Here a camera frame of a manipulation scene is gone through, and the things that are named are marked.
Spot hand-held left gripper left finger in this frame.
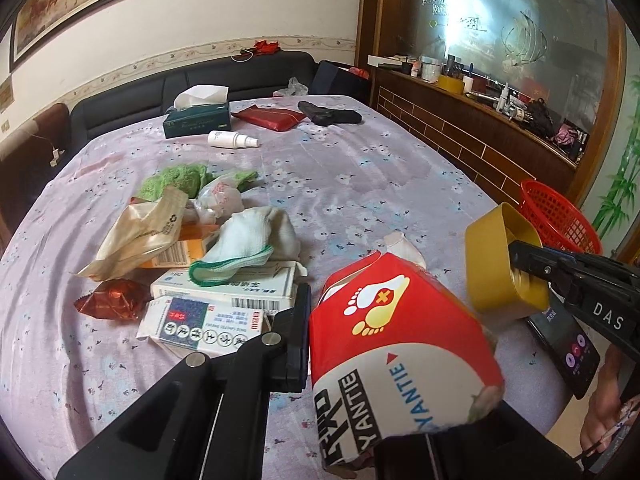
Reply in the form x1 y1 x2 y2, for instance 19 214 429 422
55 282 313 480

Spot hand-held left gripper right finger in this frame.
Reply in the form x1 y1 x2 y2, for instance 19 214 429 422
347 402 583 480

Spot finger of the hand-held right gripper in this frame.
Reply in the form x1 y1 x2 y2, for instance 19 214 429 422
509 240 576 269
514 259 557 292

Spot red plastic mesh basket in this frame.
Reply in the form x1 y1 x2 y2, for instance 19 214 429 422
517 180 603 256

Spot blue and white medicine box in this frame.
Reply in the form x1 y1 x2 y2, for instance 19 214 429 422
136 295 267 359

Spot red box with foot print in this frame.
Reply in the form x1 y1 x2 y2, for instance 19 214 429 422
307 252 506 466

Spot clear plastic bag red print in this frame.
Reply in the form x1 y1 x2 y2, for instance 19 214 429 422
194 170 246 224

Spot person's right hand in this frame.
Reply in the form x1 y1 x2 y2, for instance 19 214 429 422
581 350 640 461

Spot black smartphone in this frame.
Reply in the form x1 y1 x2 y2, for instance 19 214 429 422
527 305 601 401

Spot white cloth with green edge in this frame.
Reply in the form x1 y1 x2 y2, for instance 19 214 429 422
189 205 302 287

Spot black handbag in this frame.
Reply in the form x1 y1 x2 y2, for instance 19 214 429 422
524 99 557 138

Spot wooden cabinet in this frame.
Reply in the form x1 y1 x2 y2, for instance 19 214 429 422
372 66 579 207

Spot orange medicine box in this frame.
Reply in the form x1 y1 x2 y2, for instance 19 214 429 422
137 224 222 270

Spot red-brown foil wrapper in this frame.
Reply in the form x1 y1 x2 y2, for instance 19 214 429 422
74 279 152 324

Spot beige plastic bag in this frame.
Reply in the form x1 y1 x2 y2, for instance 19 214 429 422
75 185 187 281

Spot green towel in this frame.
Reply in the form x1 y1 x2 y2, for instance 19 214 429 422
137 162 259 201

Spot white spray bottle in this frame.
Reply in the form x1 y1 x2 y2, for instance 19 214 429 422
207 130 261 150

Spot red pouch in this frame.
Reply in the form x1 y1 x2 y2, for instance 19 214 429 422
231 105 307 133

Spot etched fish glass panel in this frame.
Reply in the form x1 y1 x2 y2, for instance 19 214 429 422
404 0 618 161

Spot dark green tissue box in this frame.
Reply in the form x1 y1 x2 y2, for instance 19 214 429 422
163 84 232 139

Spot crumpled clear plastic bag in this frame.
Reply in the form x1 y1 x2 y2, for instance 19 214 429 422
274 76 309 99

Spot black shopping bag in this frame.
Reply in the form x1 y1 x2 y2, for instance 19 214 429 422
310 60 372 107

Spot black leather sofa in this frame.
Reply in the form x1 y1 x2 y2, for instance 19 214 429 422
70 51 321 142

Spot framed horse painting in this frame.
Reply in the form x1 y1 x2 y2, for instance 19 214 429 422
9 0 199 67

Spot bamboo wall decal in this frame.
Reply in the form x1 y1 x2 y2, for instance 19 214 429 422
590 144 640 257

